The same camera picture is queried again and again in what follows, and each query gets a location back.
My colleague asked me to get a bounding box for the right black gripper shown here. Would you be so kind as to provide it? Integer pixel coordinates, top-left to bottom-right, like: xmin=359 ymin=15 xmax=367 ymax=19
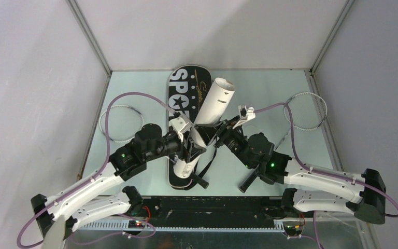
xmin=195 ymin=116 xmax=253 ymax=169

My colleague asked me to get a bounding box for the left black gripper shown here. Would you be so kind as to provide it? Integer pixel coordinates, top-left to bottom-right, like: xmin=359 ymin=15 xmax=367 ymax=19
xmin=144 ymin=130 xmax=206 ymax=162

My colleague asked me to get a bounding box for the white shuttlecock tube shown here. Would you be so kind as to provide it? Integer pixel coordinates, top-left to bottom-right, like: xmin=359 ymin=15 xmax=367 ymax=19
xmin=174 ymin=77 xmax=235 ymax=178

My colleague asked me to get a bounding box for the badminton racket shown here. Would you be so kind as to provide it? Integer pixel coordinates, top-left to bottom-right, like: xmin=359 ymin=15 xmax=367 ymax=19
xmin=283 ymin=92 xmax=328 ymax=131
xmin=97 ymin=104 xmax=208 ymax=190

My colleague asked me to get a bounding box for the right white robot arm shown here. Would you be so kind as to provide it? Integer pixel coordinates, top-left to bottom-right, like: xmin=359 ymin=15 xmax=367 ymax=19
xmin=195 ymin=118 xmax=386 ymax=225

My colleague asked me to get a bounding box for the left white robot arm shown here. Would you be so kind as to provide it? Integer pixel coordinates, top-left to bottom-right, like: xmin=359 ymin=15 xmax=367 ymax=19
xmin=31 ymin=123 xmax=207 ymax=241

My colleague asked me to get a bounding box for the black sport racket bag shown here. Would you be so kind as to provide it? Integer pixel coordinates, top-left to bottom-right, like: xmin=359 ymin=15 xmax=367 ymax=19
xmin=166 ymin=65 xmax=213 ymax=191

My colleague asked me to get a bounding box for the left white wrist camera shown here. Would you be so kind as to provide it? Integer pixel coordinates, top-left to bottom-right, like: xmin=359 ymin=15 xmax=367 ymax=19
xmin=168 ymin=113 xmax=193 ymax=142

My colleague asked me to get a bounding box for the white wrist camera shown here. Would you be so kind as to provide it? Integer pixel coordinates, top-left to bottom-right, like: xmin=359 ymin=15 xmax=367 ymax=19
xmin=233 ymin=105 xmax=255 ymax=129
xmin=168 ymin=113 xmax=193 ymax=142

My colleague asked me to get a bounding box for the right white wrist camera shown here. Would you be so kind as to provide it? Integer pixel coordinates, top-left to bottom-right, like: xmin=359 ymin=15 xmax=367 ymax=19
xmin=233 ymin=105 xmax=255 ymax=129

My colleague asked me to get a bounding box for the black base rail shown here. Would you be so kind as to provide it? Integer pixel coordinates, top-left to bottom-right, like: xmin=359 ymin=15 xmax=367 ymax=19
xmin=111 ymin=196 xmax=318 ymax=229

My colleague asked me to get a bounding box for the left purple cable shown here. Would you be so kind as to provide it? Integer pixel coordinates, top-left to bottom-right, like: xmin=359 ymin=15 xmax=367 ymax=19
xmin=16 ymin=92 xmax=177 ymax=249

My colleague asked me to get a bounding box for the white slotted cable duct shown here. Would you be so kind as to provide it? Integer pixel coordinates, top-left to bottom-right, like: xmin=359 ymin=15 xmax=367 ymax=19
xmin=79 ymin=219 xmax=285 ymax=232

